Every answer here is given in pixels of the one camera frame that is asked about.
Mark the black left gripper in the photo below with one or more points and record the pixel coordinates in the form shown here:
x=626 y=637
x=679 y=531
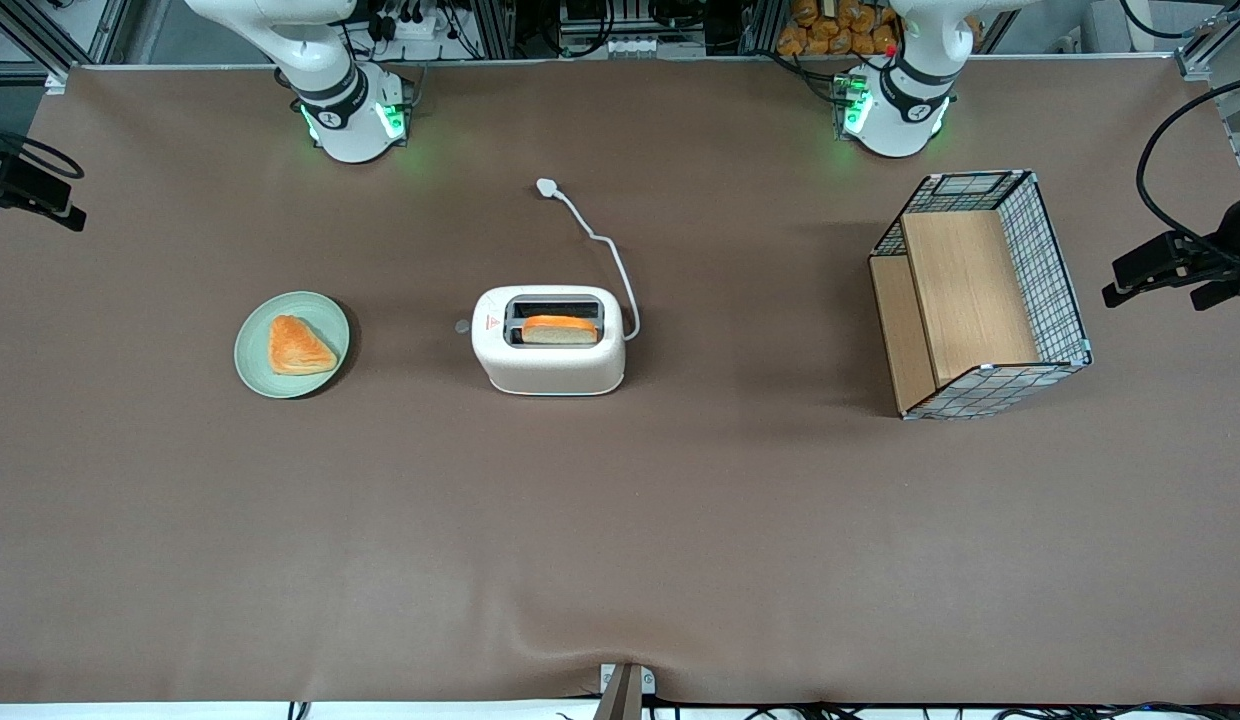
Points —
x=1223 y=250

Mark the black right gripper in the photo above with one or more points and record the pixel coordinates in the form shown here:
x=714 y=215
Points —
x=2 y=182

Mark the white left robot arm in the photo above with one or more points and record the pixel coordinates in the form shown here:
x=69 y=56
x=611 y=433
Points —
x=900 y=110

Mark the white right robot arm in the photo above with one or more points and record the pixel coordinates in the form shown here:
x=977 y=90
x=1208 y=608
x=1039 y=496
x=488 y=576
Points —
x=340 y=110

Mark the white two-slot toaster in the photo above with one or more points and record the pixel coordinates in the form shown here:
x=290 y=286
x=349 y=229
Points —
x=550 y=365

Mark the wooden step shelf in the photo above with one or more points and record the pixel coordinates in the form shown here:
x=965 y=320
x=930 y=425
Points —
x=970 y=290

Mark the green round plate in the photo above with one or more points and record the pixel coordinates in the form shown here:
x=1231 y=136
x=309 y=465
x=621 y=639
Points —
x=255 y=360

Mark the triangular puff pastry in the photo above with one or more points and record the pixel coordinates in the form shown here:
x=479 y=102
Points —
x=298 y=348

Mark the white power strip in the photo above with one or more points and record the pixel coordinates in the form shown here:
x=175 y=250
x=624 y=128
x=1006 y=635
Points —
x=410 y=25

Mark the bag of bread rolls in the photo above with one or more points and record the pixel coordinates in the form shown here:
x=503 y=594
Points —
x=830 y=30

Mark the toast bread slice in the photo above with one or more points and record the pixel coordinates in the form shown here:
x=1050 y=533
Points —
x=560 y=330

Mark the aluminium frame post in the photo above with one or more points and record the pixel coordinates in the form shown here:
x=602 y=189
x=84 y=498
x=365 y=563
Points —
x=40 y=40
x=1220 y=50

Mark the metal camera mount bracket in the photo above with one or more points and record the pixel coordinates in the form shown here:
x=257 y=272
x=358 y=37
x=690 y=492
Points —
x=625 y=692

